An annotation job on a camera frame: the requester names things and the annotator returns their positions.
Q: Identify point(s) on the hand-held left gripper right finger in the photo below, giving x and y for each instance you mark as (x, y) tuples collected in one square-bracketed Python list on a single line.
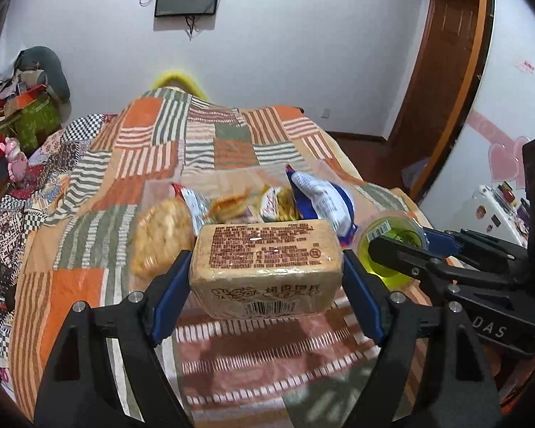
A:
[(363, 294)]

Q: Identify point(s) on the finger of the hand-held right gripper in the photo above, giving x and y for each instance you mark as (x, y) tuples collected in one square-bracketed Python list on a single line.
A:
[(441, 240), (401, 256)]

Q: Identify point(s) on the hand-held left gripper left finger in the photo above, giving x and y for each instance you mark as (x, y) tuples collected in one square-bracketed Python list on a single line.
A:
[(167, 303)]

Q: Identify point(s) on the green jelly cup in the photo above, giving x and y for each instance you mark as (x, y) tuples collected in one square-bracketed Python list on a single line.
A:
[(383, 278)]

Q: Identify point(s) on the blue white snack packet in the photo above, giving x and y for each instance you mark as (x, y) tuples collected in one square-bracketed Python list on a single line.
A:
[(321, 200)]

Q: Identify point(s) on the beige cracker packet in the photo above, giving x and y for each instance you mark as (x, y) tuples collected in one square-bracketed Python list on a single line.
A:
[(263, 272)]

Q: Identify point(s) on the clear plastic box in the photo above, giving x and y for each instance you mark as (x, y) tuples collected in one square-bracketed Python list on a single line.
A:
[(160, 191)]

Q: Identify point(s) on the orange striped biscuit packet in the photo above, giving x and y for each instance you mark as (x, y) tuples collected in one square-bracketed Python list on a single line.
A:
[(229, 207)]

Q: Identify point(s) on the white fridge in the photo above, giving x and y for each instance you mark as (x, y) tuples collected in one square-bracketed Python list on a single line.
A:
[(495, 214)]

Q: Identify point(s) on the round cookie packet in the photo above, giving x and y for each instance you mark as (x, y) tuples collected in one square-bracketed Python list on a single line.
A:
[(160, 236)]

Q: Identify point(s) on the patchwork quilt bed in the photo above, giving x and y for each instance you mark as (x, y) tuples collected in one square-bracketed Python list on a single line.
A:
[(160, 142)]

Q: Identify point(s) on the wooden door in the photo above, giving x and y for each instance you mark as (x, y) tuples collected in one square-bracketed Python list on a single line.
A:
[(446, 53)]

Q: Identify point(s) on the pink plush toy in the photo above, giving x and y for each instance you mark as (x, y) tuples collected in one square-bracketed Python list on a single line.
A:
[(15, 160)]

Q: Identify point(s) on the yellow pillow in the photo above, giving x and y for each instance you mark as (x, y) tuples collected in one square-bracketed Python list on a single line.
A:
[(178, 81)]

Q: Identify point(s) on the green bag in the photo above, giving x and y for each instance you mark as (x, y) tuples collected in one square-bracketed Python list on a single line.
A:
[(38, 120)]

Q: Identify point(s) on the grey cushion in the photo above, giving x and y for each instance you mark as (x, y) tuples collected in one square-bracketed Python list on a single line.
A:
[(51, 67)]

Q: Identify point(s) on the pile of clutter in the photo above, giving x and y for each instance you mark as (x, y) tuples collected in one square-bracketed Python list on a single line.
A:
[(13, 89)]

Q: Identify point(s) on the small pink wall sticker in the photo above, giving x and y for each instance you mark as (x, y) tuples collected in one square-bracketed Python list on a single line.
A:
[(525, 64)]

